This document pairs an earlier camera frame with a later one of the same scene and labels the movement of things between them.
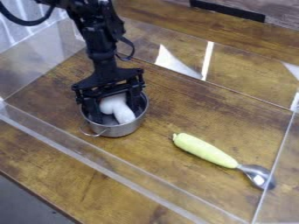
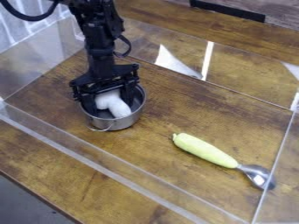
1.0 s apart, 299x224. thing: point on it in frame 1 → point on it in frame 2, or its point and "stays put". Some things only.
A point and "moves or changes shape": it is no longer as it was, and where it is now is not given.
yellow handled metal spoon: x=215 y=156 stays put
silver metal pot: x=108 y=125 moves or changes shape
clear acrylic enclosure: x=214 y=157 stays put
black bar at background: x=198 y=4 stays put
